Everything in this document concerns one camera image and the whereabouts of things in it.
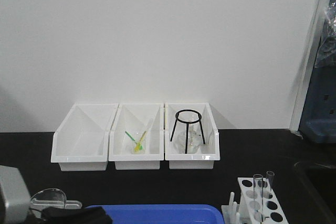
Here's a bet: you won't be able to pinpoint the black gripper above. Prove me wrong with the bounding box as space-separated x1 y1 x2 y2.
31 207 113 223

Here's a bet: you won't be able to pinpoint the clear glass test tube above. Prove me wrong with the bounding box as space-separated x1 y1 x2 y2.
253 174 265 223

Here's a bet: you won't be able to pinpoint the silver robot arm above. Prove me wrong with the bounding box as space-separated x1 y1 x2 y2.
1 165 113 223

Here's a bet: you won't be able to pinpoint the white test tube rack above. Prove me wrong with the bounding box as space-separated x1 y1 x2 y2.
221 174 288 223

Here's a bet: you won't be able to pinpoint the grey pegboard drying rack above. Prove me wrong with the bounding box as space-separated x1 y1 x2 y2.
298 0 336 144

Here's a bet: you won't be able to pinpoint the blue plastic tray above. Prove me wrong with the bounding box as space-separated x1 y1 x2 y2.
102 204 225 223

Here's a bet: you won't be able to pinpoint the left white storage bin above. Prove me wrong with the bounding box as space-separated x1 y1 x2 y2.
50 103 119 172

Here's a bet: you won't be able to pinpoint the white storage bin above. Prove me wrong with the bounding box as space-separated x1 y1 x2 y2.
164 103 221 169
109 103 164 170
50 103 119 172

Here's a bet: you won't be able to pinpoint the yellow green plastic droppers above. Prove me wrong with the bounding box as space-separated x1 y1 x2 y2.
124 127 149 154

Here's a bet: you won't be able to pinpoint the middle white storage bin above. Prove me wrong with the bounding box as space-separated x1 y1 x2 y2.
109 103 164 170

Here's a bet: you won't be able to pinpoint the right white storage bin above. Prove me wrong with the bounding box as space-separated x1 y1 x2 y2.
164 103 221 169

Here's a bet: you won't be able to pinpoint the glass flask in bin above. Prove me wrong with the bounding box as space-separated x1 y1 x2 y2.
177 109 205 154

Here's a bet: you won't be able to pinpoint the black lab sink basin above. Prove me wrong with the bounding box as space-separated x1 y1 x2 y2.
293 161 335 223

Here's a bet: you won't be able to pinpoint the clear plastic bag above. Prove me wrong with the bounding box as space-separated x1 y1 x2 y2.
314 0 335 68

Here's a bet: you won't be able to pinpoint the black wire tripod stand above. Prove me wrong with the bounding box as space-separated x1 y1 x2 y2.
170 109 205 154

